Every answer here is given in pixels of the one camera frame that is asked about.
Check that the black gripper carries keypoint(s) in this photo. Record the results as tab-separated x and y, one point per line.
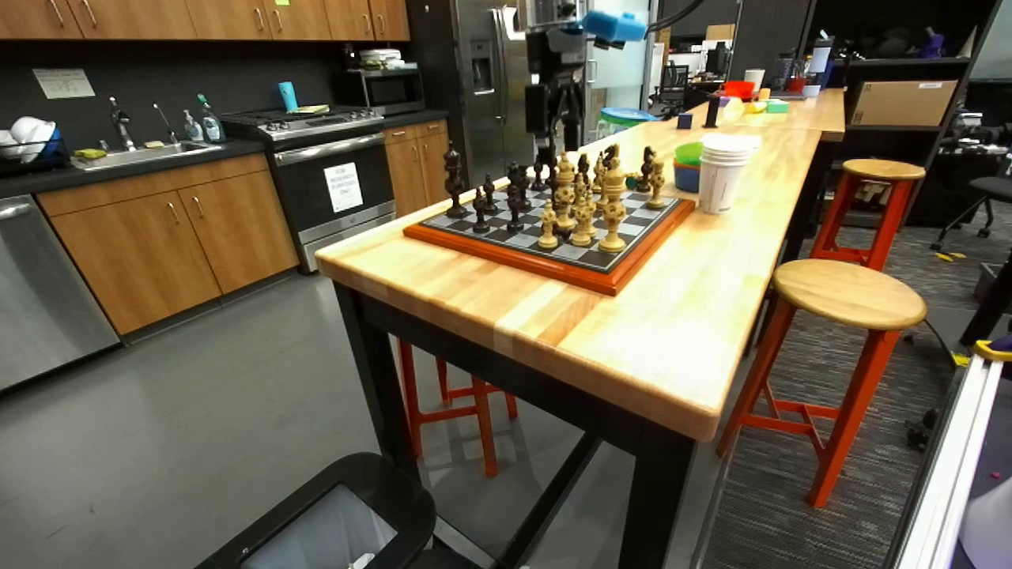
555	74

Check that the tall yellow chess piece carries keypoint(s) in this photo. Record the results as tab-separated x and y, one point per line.
566	173

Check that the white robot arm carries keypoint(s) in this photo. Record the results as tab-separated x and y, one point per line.
555	11

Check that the large yellow chess piece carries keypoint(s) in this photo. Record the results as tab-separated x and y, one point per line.
612	217

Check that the orange framed chess board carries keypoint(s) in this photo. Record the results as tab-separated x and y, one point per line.
526	262

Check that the teal bin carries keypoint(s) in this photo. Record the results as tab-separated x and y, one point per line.
628	115

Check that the white paper on fridge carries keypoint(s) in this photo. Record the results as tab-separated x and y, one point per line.
506	20

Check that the stainless steel fridge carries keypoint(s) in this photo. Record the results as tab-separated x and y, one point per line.
438	94

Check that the dark blue cube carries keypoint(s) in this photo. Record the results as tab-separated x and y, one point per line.
684	122

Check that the narrow wooden lower cabinet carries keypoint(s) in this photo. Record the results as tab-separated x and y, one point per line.
414	161

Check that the white foam cup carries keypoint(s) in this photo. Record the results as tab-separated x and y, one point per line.
725	173

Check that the black microwave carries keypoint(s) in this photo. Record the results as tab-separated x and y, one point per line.
380	85

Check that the white bowls on microwave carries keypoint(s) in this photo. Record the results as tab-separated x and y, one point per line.
380	56

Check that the red bowl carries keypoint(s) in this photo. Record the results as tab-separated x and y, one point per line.
741	89

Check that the white paper on oven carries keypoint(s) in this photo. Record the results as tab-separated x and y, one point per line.
341	188

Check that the green flat item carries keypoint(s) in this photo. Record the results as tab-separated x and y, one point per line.
774	106

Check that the stainless steel oven range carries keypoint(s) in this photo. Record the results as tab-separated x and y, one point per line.
305	200

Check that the blue cup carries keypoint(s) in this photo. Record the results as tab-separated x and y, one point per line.
289	94

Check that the white bottle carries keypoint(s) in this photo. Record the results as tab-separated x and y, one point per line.
820	53

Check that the orange stool wooden seat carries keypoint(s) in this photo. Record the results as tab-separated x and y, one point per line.
849	294
409	398
884	169

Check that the clear soap bottle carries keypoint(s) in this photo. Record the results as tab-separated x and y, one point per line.
189	127
210	125

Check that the black desk wood panel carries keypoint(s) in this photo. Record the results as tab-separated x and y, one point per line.
903	102

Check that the wooden upper cabinets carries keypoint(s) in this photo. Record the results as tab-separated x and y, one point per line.
189	15

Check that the black rimmed bin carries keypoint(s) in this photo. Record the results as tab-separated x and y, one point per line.
411	493

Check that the purple item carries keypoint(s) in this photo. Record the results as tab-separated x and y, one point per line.
933	42

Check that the wide wooden lower cabinet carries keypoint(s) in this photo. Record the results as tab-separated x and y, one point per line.
169	240

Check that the metal kitchen sink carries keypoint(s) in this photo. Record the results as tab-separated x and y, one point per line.
137	154

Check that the metal sink faucet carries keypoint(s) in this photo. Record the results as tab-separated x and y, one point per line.
123	138

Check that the black office chair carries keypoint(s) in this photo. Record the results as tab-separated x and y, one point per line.
984	191

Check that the yellow green sponge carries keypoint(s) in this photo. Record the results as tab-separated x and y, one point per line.
89	153

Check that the small yellow item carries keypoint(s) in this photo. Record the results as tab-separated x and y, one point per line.
991	347

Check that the pile of white dishes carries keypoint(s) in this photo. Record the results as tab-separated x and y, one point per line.
25	131

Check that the white panel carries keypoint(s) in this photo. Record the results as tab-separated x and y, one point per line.
948	485

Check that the stainless steel dishwasher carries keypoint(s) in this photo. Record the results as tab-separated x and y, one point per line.
47	286

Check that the black kitchen countertop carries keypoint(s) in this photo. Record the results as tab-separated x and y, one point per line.
21	180

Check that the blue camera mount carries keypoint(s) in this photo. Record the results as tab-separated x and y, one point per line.
615	27

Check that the black metal table frame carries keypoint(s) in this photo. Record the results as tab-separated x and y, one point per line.
658	493

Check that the grey wall plate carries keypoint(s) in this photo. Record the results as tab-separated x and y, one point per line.
60	82

